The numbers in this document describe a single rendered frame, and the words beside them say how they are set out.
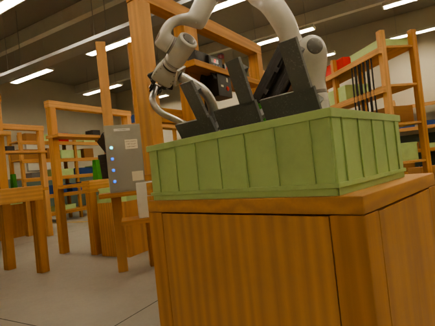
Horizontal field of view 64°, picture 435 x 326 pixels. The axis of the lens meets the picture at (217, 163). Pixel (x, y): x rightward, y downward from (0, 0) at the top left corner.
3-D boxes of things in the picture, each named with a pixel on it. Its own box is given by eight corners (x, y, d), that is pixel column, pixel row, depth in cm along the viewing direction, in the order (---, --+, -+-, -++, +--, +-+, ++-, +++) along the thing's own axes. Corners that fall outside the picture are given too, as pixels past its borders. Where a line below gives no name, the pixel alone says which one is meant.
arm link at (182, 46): (162, 60, 147) (180, 71, 151) (177, 37, 139) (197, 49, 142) (166, 50, 153) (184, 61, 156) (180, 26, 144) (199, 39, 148)
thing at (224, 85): (233, 97, 243) (230, 76, 243) (219, 95, 229) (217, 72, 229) (218, 101, 250) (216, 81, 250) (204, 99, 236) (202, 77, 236)
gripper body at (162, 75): (182, 66, 158) (171, 82, 165) (163, 54, 154) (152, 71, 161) (180, 75, 153) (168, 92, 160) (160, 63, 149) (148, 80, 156)
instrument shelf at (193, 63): (263, 85, 282) (262, 81, 282) (195, 65, 207) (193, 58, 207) (236, 92, 296) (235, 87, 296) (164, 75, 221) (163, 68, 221)
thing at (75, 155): (124, 208, 1049) (117, 134, 1054) (19, 229, 769) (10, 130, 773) (111, 209, 1076) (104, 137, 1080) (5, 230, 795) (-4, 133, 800)
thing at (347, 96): (399, 224, 404) (375, 22, 409) (309, 207, 630) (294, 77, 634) (438, 218, 415) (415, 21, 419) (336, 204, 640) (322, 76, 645)
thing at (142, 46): (273, 162, 312) (261, 55, 314) (156, 173, 188) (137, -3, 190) (264, 162, 317) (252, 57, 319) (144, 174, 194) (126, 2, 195)
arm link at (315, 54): (322, 96, 157) (311, 44, 157) (338, 86, 139) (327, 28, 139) (296, 100, 157) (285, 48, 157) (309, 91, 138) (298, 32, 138)
